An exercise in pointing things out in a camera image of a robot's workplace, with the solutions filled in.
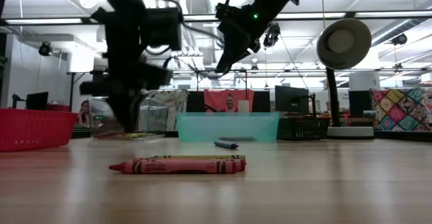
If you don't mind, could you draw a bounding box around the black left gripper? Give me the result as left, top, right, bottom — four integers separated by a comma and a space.
79, 6, 173, 132

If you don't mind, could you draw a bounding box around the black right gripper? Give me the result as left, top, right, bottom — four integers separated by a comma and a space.
215, 0, 273, 74

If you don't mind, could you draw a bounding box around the red crayon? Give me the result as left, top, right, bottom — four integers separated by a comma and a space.
133, 158, 248, 173
108, 161, 238, 175

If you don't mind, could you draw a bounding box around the black ceiling spotlight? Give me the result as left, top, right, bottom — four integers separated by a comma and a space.
391, 33, 408, 46
38, 41, 52, 57
263, 23, 281, 48

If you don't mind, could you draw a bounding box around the clear plastic bin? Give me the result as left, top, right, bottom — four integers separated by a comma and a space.
89, 95, 169, 140

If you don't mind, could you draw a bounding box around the pale floral cloth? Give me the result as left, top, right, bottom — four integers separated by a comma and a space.
143, 89, 189, 132

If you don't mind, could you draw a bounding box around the person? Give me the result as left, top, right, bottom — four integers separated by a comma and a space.
77, 99, 91, 128
221, 93, 239, 113

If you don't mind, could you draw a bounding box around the red fabric panel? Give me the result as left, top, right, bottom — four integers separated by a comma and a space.
204, 88, 254, 113

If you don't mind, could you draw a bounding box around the black fabric panel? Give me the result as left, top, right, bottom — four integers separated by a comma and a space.
184, 90, 205, 113

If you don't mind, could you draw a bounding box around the teal plastic bin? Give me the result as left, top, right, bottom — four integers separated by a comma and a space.
175, 111, 280, 142

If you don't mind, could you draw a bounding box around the black plastic basket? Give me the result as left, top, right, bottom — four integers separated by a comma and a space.
276, 115, 331, 141

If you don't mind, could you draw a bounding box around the white desk lamp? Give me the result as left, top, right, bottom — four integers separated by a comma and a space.
316, 18, 375, 140

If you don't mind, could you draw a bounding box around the black beam with light strips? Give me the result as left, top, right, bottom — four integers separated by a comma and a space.
0, 10, 432, 26

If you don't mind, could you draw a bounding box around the red plastic basket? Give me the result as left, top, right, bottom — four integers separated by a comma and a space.
0, 108, 78, 152

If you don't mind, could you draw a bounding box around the colourful patchwork quilt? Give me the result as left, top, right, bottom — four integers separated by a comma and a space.
370, 88, 432, 132

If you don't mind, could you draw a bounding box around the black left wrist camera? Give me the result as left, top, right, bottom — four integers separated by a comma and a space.
144, 7, 183, 51

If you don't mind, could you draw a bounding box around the black background rig frame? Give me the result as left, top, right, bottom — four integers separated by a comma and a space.
67, 67, 432, 110

